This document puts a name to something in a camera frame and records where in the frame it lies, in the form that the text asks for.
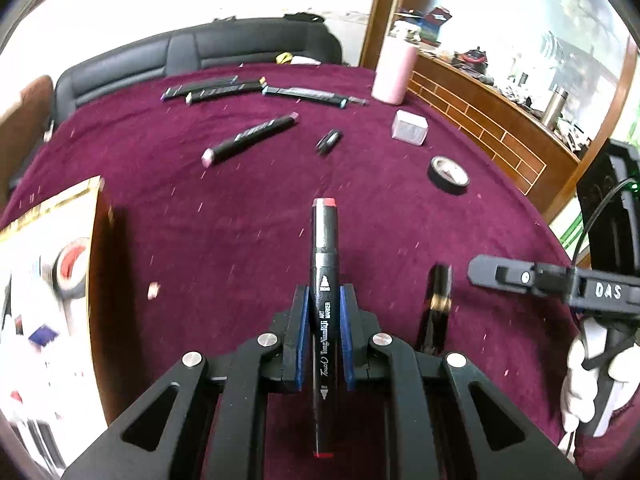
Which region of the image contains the black cable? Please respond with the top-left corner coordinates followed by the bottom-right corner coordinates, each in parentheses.
top-left (570, 176), bottom-right (637, 267)

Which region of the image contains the pink tumbler cup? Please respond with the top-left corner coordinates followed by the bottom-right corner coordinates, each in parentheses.
top-left (371, 36), bottom-right (419, 105)

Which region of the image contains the maroon sleeved right forearm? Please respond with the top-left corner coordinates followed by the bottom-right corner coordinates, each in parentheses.
top-left (575, 392), bottom-right (640, 479)

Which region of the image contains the small white medicine box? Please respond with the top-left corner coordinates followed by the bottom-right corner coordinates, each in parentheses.
top-left (392, 110), bottom-right (428, 146)

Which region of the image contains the steel thermos bottle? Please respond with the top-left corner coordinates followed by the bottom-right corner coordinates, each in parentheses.
top-left (540, 84), bottom-right (568, 131)

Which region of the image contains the black gold fountain pen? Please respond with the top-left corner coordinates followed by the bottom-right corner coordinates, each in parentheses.
top-left (414, 262), bottom-right (452, 356)

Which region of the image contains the black marker teal cap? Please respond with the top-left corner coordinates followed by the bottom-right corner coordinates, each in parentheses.
top-left (262, 86), bottom-right (348, 110)

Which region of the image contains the black marker yellow cap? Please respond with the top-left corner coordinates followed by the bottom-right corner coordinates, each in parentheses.
top-left (184, 77), bottom-right (267, 105)

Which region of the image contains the clear black gel pen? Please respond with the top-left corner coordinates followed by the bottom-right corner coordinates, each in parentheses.
top-left (347, 96), bottom-right (369, 106)

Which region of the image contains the wooden framed mirror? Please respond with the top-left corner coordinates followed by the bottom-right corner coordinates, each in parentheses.
top-left (360, 0), bottom-right (639, 220)

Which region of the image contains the white gold-rimmed tray box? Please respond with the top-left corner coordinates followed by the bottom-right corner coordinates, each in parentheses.
top-left (1, 177), bottom-right (108, 479)

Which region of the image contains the black marker purple cap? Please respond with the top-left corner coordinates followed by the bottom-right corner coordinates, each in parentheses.
top-left (160, 75), bottom-right (239, 101)

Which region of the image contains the black tape roll white core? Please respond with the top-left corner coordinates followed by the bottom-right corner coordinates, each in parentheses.
top-left (427, 155), bottom-right (470, 195)

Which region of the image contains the black marker red cap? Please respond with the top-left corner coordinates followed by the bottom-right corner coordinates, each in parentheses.
top-left (309, 197), bottom-right (341, 458)

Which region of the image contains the maroon velvet bed cover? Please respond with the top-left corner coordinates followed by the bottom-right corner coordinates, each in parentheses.
top-left (6, 80), bottom-right (579, 479)

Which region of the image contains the black marker pink cap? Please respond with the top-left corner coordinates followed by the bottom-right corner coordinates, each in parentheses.
top-left (201, 112), bottom-right (298, 168)

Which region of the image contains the black leather headboard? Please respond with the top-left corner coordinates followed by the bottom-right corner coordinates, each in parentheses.
top-left (51, 18), bottom-right (343, 126)

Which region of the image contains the right white gloved hand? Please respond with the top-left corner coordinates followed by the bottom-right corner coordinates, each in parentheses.
top-left (560, 318), bottom-right (639, 438)

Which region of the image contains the black electrical tape red core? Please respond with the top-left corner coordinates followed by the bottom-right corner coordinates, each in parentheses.
top-left (52, 238), bottom-right (90, 301)

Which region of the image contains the blue white medicine box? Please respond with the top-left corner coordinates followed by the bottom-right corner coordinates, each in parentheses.
top-left (28, 324), bottom-right (58, 347)

